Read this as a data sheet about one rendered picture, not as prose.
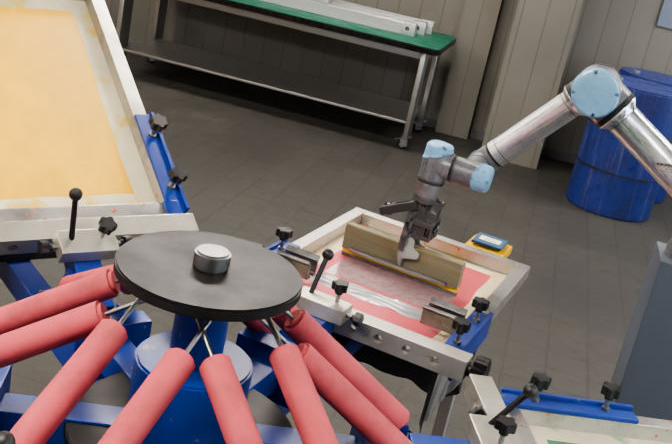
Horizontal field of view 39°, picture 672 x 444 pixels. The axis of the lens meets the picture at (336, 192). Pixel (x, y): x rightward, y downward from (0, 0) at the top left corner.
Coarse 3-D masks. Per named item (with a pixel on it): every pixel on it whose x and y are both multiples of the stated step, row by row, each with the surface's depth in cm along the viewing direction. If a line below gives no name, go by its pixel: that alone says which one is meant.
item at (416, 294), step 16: (464, 272) 279; (480, 272) 281; (400, 288) 258; (416, 288) 260; (432, 288) 262; (464, 288) 267; (368, 304) 244; (416, 304) 250; (464, 304) 256; (384, 320) 237; (400, 320) 238; (416, 320) 240; (432, 336) 233
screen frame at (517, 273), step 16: (336, 224) 285; (368, 224) 299; (384, 224) 297; (400, 224) 296; (304, 240) 267; (320, 240) 273; (432, 240) 292; (448, 240) 291; (464, 256) 288; (480, 256) 286; (496, 256) 286; (512, 272) 276; (528, 272) 283; (496, 288) 262; (512, 288) 264; (496, 304) 251
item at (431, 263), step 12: (348, 228) 269; (360, 228) 268; (348, 240) 270; (360, 240) 268; (372, 240) 267; (384, 240) 265; (396, 240) 264; (372, 252) 267; (384, 252) 266; (396, 252) 264; (420, 252) 261; (432, 252) 260; (408, 264) 263; (420, 264) 262; (432, 264) 260; (444, 264) 258; (456, 264) 257; (432, 276) 261; (444, 276) 259; (456, 276) 258; (456, 288) 258
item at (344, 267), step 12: (336, 252) 273; (336, 264) 265; (348, 264) 267; (360, 264) 268; (336, 276) 257; (348, 276) 258; (360, 276) 260; (372, 276) 262; (384, 276) 264; (396, 276) 265; (324, 288) 248; (372, 288) 254; (384, 288) 256; (348, 300) 244; (360, 300) 245
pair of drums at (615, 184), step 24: (624, 72) 767; (648, 72) 788; (648, 96) 681; (600, 144) 704; (576, 168) 729; (600, 168) 706; (624, 168) 698; (576, 192) 725; (600, 192) 708; (624, 192) 703; (648, 192) 708; (624, 216) 709; (648, 216) 724
